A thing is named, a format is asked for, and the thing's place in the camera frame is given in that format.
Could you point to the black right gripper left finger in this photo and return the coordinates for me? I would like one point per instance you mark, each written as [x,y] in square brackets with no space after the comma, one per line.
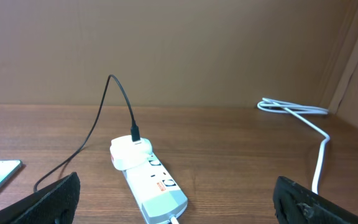
[55,203]

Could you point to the white USB charger plug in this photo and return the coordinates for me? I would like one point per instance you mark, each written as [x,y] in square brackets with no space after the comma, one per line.
[127,154]

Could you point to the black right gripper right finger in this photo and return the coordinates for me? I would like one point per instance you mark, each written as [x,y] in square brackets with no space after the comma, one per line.
[295,204]

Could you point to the white power extension strip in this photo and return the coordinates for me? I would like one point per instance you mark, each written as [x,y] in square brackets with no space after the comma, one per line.
[157,194]

